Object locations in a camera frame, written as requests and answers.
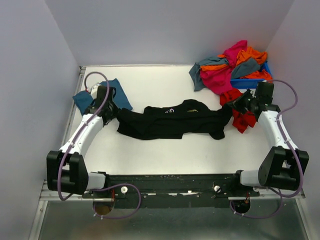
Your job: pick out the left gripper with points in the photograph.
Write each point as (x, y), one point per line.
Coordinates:
(115, 110)

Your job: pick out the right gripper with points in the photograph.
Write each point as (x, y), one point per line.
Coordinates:
(237, 103)

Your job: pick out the black t shirt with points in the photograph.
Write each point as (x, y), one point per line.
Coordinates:
(191, 116)

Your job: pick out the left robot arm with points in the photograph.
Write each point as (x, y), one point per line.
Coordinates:
(65, 168)

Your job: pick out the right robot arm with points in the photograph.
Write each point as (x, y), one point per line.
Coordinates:
(284, 166)

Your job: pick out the blue plastic bin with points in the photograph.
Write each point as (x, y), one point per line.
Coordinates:
(251, 83)

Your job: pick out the red t shirt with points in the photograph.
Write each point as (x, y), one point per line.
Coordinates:
(241, 121)

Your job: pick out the folded blue t shirt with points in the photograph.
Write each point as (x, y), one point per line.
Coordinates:
(83, 99)

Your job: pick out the magenta t shirt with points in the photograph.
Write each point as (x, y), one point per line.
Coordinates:
(217, 77)

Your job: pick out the grey blue t shirt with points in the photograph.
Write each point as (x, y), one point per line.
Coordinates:
(243, 69)

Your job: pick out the orange t shirt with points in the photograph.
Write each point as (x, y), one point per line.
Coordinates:
(260, 57)

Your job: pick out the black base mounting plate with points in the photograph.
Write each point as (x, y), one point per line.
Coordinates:
(173, 191)

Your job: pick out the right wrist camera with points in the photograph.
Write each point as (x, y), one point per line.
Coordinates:
(253, 91)

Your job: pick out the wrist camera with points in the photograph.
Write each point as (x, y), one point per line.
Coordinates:
(253, 91)
(93, 91)

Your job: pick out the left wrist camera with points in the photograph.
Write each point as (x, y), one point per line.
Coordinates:
(93, 91)

